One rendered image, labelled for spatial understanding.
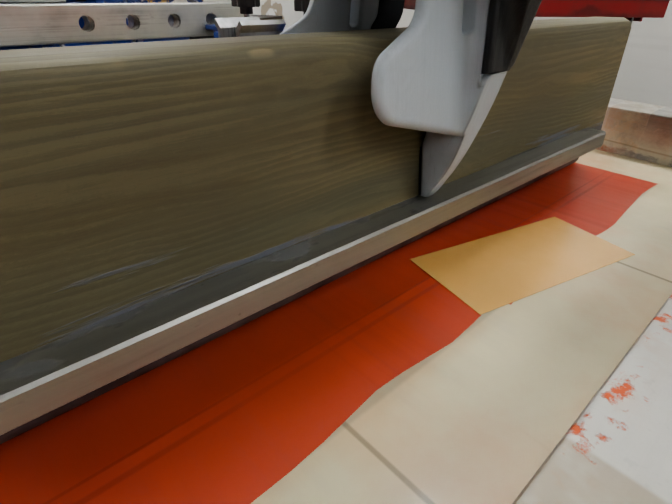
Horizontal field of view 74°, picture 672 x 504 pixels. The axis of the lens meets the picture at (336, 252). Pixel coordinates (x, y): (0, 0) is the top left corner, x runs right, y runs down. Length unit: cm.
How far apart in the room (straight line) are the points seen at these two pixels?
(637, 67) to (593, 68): 192
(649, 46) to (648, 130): 181
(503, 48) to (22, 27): 71
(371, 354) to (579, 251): 13
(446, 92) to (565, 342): 10
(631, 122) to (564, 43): 16
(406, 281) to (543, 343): 6
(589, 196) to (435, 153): 17
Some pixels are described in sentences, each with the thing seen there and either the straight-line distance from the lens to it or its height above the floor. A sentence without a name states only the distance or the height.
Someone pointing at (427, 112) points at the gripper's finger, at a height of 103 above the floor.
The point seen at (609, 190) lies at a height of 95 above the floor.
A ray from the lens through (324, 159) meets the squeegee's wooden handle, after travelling 15.
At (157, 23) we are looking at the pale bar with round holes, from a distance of 86.
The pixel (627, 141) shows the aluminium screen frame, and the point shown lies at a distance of 43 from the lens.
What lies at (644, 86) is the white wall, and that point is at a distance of 224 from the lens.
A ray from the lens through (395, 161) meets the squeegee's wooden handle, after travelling 18.
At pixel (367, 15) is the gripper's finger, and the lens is 20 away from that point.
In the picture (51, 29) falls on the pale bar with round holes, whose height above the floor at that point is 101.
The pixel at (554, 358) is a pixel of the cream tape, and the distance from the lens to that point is 18.
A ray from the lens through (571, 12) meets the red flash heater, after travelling 137.
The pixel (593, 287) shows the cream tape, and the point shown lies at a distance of 23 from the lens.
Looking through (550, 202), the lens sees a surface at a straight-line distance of 31.
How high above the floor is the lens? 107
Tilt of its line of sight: 31 degrees down
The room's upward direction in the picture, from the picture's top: 1 degrees clockwise
